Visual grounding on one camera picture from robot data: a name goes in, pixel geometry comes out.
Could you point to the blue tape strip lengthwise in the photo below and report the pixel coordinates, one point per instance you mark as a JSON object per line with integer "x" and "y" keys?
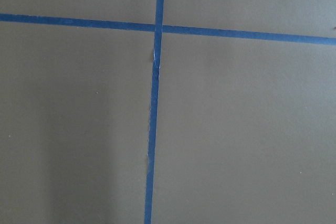
{"x": 157, "y": 45}

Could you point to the blue tape strip crosswise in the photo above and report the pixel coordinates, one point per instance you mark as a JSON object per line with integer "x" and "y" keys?
{"x": 14, "y": 18}

